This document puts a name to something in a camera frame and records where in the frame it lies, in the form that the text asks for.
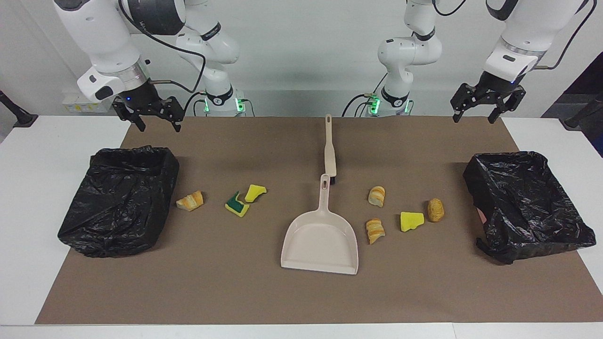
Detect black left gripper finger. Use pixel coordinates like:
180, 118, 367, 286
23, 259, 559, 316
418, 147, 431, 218
488, 86, 526, 125
451, 83, 477, 124

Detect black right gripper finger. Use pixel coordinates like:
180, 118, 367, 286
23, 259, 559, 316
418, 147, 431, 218
160, 96, 184, 132
112, 97, 146, 131

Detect brown bread roll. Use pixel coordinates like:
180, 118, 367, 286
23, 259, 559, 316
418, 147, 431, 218
427, 198, 445, 223

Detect small yellow sponge piece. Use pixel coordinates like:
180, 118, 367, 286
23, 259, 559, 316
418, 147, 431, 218
244, 184, 268, 203

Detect green and yellow sponge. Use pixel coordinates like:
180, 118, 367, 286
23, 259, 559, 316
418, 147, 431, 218
225, 191, 250, 218

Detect large yellow sponge piece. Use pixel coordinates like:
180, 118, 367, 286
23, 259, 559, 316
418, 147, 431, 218
400, 211, 425, 233

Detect beige brush black bristles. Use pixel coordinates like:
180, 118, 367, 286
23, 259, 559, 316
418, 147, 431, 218
323, 114, 338, 184

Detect beige plastic dustpan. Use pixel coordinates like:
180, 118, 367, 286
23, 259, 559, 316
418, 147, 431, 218
281, 173, 359, 275

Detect black bag lined bin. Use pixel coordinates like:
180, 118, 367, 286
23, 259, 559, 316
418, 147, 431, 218
463, 151, 597, 265
57, 145, 180, 258

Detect white box on table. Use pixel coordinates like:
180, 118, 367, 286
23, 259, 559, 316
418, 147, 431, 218
62, 93, 114, 113

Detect black stand base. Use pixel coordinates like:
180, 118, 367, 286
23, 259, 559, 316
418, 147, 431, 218
0, 90, 38, 128
559, 92, 603, 130

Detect dark background panel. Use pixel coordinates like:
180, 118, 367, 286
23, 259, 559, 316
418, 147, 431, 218
542, 52, 603, 157

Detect brown table mat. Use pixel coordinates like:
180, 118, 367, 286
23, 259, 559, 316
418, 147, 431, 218
35, 116, 603, 325

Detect black right base cable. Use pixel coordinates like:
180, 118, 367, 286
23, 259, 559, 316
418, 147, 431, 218
183, 91, 208, 117

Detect black base cable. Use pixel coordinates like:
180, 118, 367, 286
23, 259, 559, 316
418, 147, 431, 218
342, 93, 377, 117
183, 91, 208, 117

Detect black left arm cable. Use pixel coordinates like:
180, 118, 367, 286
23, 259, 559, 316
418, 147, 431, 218
535, 0, 598, 71

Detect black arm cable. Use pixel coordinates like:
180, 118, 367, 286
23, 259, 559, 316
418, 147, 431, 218
118, 0, 208, 95
535, 0, 598, 71

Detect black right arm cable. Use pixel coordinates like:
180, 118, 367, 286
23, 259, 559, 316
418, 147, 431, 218
118, 0, 208, 95

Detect black left base cable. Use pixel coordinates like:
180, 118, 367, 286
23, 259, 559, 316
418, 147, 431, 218
342, 93, 377, 117

